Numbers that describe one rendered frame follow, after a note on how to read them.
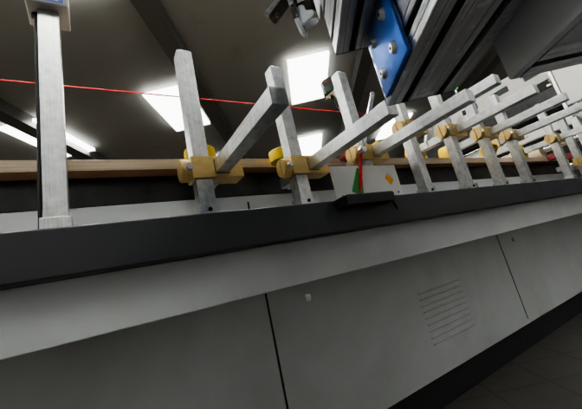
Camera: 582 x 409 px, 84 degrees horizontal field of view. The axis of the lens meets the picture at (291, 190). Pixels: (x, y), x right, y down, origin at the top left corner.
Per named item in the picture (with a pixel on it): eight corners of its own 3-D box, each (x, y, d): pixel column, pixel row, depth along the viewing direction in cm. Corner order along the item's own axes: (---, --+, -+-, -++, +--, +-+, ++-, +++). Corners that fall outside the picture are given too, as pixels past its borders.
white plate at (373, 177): (404, 194, 98) (394, 164, 100) (339, 201, 84) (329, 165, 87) (403, 195, 98) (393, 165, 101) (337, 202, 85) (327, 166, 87)
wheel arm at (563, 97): (570, 100, 118) (566, 91, 119) (566, 99, 117) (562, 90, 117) (449, 155, 159) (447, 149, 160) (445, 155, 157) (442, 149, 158)
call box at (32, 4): (68, 10, 65) (67, -21, 66) (23, 1, 61) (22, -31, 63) (71, 35, 70) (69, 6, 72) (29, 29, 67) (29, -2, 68)
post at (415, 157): (438, 202, 107) (396, 77, 118) (432, 203, 105) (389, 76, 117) (430, 204, 110) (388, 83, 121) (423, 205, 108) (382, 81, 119)
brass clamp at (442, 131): (469, 134, 129) (464, 123, 130) (449, 133, 122) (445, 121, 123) (455, 141, 134) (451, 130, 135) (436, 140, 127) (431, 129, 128)
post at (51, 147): (72, 227, 54) (61, 10, 65) (35, 231, 51) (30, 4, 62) (74, 233, 58) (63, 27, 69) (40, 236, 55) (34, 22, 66)
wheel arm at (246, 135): (292, 109, 49) (286, 85, 50) (272, 107, 47) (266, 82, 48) (210, 197, 84) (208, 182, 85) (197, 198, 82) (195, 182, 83)
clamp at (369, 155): (390, 159, 100) (385, 144, 102) (358, 159, 93) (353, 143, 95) (378, 165, 105) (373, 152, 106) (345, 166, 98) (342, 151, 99)
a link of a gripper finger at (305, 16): (316, 22, 90) (308, -4, 92) (297, 32, 92) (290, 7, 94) (320, 29, 93) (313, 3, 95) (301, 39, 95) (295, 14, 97)
